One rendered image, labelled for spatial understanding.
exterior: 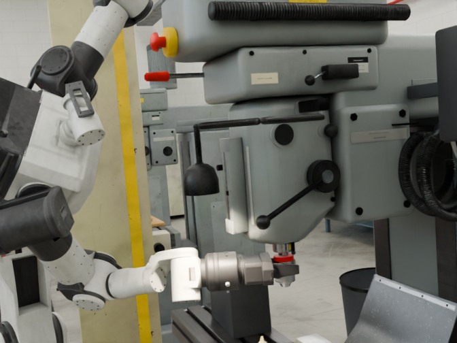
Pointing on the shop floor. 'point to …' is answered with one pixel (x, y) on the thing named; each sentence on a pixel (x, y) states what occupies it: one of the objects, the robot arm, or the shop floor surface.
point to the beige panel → (114, 183)
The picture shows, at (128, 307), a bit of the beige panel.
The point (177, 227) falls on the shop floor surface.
